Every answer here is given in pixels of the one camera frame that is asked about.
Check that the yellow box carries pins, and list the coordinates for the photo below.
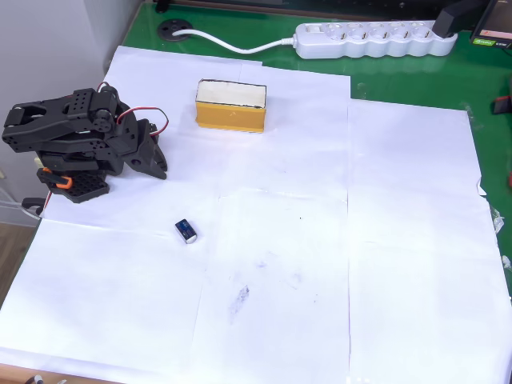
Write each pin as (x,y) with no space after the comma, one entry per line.
(230,118)

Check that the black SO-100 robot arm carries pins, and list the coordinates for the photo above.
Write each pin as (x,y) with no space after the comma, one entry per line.
(48,124)

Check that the white paper table cover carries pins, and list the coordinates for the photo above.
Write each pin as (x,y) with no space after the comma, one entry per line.
(280,240)

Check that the white power strip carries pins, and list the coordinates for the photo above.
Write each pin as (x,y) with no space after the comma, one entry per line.
(360,48)

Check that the small red black object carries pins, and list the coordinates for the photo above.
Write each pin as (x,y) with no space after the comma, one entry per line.
(503,106)

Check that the orange black table clamp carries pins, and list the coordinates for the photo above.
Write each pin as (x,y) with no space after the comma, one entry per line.
(62,182)

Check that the black box with green label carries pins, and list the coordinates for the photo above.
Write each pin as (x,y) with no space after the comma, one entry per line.
(496,20)

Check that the black power adapter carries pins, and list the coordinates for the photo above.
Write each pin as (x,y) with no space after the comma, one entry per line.
(446,22)

